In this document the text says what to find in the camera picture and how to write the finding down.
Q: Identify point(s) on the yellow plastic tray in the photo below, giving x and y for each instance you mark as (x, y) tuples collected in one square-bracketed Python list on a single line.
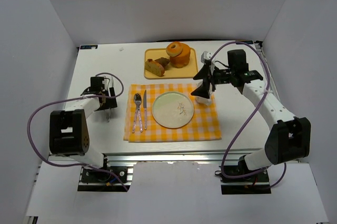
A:
[(171, 72)]

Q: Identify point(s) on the aluminium table frame rail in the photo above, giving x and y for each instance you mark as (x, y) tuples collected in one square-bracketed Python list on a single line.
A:
[(170, 157)]

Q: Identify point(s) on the blue label sticker left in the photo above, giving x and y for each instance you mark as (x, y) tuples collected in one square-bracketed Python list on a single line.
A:
[(83, 47)]

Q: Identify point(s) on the small dark brown pastry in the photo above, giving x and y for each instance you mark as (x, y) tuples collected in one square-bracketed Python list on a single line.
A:
[(163, 61)]

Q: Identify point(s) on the orange ring donut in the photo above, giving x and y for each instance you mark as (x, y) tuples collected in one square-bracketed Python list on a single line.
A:
[(174, 49)]

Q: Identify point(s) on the sliced loaf bread piece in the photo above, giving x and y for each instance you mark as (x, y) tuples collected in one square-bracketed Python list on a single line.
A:
[(154, 67)]

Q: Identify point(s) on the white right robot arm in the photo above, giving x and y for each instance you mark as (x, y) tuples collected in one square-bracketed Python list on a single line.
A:
[(289, 137)]

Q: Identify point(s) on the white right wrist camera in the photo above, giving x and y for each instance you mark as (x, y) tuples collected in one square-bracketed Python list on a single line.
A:
[(206, 56)]

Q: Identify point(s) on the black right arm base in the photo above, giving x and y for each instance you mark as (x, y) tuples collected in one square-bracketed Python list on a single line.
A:
[(254, 185)]

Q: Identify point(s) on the white ceramic mug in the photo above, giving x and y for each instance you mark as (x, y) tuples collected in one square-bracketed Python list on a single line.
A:
[(206, 101)]

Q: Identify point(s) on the spoon with pink handle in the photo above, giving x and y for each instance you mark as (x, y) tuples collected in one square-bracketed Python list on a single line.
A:
[(135, 118)]

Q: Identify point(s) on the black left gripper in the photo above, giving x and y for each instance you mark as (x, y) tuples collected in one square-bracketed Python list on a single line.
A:
[(111, 103)]

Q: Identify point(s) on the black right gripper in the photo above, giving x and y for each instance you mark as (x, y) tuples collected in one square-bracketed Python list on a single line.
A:
[(211, 78)]

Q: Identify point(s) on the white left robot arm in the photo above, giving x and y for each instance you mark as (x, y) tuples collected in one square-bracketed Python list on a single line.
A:
[(68, 131)]

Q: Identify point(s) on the yellow checkered cloth placemat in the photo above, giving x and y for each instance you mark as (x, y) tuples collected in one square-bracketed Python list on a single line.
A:
[(204, 125)]

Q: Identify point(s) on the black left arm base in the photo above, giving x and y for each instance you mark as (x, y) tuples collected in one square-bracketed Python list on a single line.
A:
[(95, 181)]

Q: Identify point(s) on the blue label sticker right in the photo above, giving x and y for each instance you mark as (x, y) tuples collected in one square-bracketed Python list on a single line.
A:
[(249, 42)]

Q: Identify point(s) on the tall orange round cake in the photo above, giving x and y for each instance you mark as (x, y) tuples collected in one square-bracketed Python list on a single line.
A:
[(183, 58)]

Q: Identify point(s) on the blue label sticker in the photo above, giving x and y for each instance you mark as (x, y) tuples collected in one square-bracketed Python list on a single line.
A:
[(83, 47), (249, 42)]

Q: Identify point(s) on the pale green ceramic plate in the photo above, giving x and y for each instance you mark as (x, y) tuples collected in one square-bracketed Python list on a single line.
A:
[(172, 110)]

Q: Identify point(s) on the knife with pink handle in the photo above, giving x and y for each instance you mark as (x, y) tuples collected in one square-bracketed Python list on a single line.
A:
[(145, 109)]

